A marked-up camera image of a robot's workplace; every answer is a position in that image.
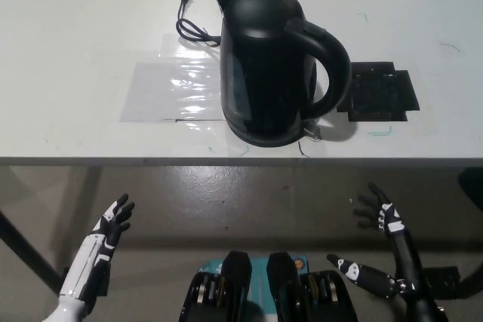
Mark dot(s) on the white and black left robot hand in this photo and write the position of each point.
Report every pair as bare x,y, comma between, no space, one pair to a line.
90,258

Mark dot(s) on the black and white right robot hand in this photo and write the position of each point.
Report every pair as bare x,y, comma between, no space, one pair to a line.
403,246

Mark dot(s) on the black electric kettle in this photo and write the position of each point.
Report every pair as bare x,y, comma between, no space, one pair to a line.
264,73

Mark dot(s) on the black round kettle base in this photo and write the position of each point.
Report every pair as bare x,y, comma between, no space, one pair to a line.
264,142

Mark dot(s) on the black slanted table leg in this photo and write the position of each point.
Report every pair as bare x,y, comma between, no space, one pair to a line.
473,282
26,243

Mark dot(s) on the black rounded chair part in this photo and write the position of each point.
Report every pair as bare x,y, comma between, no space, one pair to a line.
473,190

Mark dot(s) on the black tape patch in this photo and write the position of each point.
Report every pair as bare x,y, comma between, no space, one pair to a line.
381,92

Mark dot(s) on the transparent plastic sheet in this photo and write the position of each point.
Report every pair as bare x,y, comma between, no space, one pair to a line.
170,88

